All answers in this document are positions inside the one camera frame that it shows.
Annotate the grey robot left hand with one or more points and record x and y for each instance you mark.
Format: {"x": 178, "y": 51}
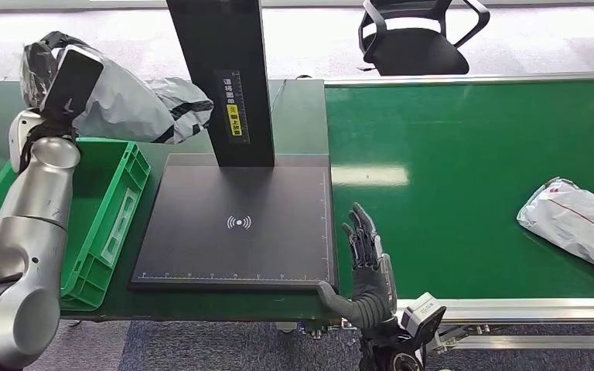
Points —
{"x": 35, "y": 71}

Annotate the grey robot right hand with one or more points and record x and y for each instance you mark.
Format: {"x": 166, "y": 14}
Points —
{"x": 374, "y": 297}

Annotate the white plastic mailer package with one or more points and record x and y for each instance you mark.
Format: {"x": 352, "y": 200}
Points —
{"x": 579, "y": 225}
{"x": 128, "y": 107}

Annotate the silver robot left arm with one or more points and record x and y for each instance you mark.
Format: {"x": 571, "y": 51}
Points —
{"x": 35, "y": 230}

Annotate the black inbound scanner machine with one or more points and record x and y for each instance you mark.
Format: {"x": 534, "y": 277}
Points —
{"x": 235, "y": 246}

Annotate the green conveyor belt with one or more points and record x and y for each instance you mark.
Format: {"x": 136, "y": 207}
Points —
{"x": 481, "y": 153}

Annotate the green plastic crate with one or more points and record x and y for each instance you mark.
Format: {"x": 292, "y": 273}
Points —
{"x": 102, "y": 205}

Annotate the black yellow warning label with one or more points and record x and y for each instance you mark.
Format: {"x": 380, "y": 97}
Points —
{"x": 233, "y": 115}

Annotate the black office chair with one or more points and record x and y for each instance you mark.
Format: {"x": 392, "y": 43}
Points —
{"x": 415, "y": 54}

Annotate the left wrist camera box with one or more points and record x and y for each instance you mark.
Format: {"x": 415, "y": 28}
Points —
{"x": 71, "y": 82}

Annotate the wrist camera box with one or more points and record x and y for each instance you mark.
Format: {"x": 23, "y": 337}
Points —
{"x": 71, "y": 82}
{"x": 422, "y": 322}

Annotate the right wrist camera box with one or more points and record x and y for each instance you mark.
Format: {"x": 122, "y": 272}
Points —
{"x": 422, "y": 322}

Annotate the aluminium conveyor frame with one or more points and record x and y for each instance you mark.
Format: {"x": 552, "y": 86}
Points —
{"x": 507, "y": 310}

